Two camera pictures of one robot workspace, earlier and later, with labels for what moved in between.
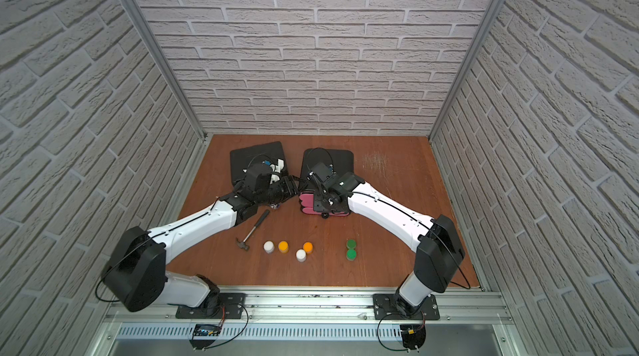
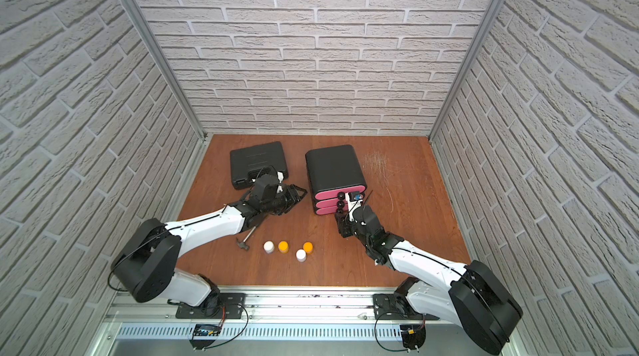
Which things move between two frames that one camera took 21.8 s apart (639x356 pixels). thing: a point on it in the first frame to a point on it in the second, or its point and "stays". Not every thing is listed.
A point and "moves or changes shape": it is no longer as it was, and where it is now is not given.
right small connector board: x=413 y=335 stays
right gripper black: x=317 y=204 to x=344 y=222
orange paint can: x=308 y=247 stays
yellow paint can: x=283 y=246 stays
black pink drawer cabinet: x=341 y=160 moves or changes shape
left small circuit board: x=205 y=336 stays
